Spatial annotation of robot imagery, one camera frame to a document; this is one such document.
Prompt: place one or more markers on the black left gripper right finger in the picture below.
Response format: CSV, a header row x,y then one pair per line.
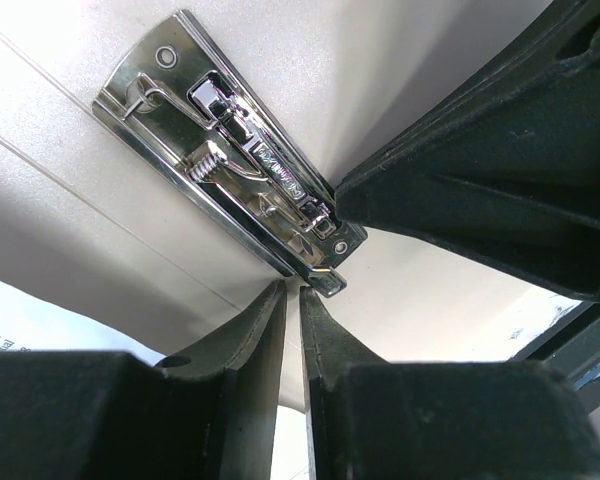
x,y
372,419

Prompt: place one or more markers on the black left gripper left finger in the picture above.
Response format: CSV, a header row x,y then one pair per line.
x,y
205,412

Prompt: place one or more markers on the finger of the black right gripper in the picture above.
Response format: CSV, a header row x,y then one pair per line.
x,y
505,171

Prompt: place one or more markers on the printed white paper sheet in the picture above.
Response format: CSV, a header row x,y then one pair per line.
x,y
31,324

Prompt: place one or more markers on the beige paper folder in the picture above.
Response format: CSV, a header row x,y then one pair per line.
x,y
85,223

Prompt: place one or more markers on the chrome folder clip mechanism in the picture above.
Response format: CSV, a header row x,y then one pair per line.
x,y
179,103

